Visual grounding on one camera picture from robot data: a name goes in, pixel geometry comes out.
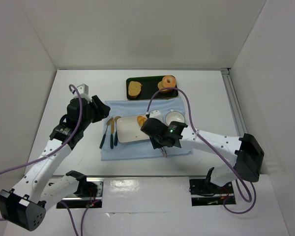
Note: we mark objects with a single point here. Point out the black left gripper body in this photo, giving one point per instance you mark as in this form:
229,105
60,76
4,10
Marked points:
94,109

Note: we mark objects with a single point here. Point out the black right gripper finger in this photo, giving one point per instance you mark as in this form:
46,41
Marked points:
154,143
165,143

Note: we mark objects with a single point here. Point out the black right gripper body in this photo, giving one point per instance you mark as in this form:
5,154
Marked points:
157,142

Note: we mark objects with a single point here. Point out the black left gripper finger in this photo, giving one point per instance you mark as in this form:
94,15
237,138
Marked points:
97,102
104,110

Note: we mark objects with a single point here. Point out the striped bread roll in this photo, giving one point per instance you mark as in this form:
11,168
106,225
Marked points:
141,120

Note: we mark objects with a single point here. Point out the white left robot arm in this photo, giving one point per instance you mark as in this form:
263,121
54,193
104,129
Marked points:
27,202

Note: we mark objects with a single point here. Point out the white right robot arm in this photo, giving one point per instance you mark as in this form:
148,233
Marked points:
185,137

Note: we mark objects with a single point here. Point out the large bread slice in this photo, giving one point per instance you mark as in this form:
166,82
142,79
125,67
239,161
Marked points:
134,89

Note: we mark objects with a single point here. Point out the small bread slice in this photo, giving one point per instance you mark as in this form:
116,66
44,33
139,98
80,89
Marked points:
161,88

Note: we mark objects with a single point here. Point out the gold knife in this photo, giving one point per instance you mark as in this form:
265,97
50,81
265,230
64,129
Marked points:
112,133

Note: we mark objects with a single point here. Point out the gold spoon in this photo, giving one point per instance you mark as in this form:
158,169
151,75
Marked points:
116,132

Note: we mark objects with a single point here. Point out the white rectangular plate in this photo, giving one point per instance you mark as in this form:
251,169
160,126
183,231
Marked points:
129,130

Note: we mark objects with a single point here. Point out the light blue cloth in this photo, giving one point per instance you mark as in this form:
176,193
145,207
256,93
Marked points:
142,149

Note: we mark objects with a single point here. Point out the dark green tray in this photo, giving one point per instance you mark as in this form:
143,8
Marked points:
149,86

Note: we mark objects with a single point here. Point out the orange sugared donut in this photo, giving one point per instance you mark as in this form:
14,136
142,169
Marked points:
169,81

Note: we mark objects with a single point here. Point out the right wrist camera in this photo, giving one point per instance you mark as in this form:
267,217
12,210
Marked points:
154,114

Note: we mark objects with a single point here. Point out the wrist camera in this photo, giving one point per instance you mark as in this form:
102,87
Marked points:
154,114
83,88

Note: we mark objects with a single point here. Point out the white bowl with handles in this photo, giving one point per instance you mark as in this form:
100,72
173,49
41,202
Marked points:
174,116

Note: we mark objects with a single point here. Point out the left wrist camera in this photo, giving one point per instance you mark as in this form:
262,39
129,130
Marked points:
83,88

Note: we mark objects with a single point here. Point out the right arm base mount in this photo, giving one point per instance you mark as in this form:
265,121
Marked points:
207,194

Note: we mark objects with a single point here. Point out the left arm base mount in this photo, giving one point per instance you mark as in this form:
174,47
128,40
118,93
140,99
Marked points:
90,197

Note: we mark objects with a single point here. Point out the aluminium rail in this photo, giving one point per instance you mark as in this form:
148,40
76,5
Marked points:
236,108

